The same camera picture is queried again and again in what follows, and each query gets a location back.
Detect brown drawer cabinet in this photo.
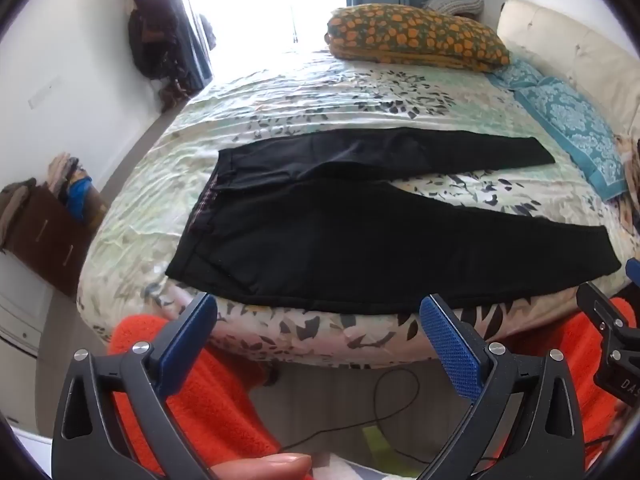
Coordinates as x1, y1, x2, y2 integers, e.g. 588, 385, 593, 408
2, 185, 108, 298

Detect brown draped garment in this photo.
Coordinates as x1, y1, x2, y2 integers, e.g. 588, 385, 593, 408
0, 177, 40, 252

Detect bed with floral sheet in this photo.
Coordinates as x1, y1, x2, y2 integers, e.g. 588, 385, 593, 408
76, 52, 640, 368

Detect grey knitted cloth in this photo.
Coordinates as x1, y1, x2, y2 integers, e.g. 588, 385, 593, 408
422, 0, 485, 17

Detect teal damask pillow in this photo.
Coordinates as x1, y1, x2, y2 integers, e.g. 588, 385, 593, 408
515, 76, 630, 204

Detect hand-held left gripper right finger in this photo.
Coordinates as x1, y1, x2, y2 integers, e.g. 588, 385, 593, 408
415, 294, 586, 480

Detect person's left leg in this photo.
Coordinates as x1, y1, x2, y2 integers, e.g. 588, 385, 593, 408
107, 314, 283, 478

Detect yellow-green floor scrap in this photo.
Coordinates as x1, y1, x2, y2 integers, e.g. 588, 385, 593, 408
362, 430, 401, 462

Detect light blue patterned pillow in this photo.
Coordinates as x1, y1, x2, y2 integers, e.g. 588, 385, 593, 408
487, 59, 546, 91

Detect person's left hand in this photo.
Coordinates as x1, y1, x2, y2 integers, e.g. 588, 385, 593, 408
207, 452, 313, 480

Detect orange floral pillow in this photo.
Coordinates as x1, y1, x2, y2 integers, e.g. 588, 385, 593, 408
322, 4, 511, 73

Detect cream padded headboard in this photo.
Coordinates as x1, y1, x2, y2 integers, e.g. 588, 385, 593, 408
497, 0, 640, 136

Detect black pants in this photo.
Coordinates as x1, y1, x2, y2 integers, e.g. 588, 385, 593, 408
165, 127, 623, 316

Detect black cable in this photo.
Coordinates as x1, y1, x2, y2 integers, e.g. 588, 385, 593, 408
280, 366, 501, 463

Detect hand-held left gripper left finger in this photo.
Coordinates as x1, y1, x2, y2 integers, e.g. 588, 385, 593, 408
50, 291, 221, 480

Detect window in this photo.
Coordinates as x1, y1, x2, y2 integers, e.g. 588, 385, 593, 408
175, 0, 351, 56

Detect beige bed base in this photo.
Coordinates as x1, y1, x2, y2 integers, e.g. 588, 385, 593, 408
265, 355, 501, 431

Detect dark hanging clothes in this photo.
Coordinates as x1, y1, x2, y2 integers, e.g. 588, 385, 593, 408
127, 0, 198, 111

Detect beige patterned cloth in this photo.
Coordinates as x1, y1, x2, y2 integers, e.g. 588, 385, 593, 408
614, 132, 640, 246

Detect pile of clothes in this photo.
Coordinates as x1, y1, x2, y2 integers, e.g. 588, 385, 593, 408
47, 155, 97, 222

